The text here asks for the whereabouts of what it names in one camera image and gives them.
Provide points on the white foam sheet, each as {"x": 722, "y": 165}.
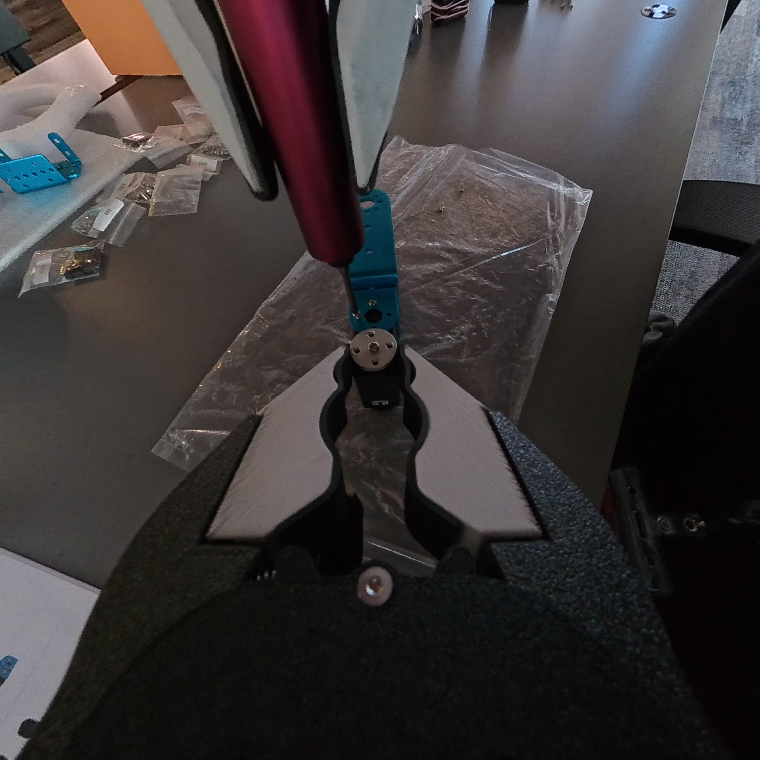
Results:
{"x": 71, "y": 148}

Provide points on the blue metal bracket assembly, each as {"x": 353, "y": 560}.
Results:
{"x": 29, "y": 172}

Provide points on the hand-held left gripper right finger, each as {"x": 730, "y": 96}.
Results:
{"x": 475, "y": 469}

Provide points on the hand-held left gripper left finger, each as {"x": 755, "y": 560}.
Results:
{"x": 279, "y": 469}

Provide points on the black office chair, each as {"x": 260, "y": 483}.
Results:
{"x": 712, "y": 415}
{"x": 718, "y": 202}

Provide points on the red electric screwdriver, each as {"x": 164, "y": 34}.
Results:
{"x": 297, "y": 119}

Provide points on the large clear plastic bag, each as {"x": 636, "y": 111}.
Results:
{"x": 475, "y": 285}

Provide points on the blue metal U bracket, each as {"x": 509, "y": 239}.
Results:
{"x": 374, "y": 249}

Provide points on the orange cardboard box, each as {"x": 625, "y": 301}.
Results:
{"x": 119, "y": 35}

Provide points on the black servo motor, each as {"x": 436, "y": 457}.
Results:
{"x": 380, "y": 389}

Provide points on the white instruction manual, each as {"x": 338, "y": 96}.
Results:
{"x": 35, "y": 623}

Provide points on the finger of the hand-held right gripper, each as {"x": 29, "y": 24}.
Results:
{"x": 202, "y": 77}
{"x": 374, "y": 83}

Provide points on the white foam insert with hole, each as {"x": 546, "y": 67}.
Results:
{"x": 29, "y": 107}

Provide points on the pile of small hardware bags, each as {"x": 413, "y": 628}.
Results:
{"x": 172, "y": 184}

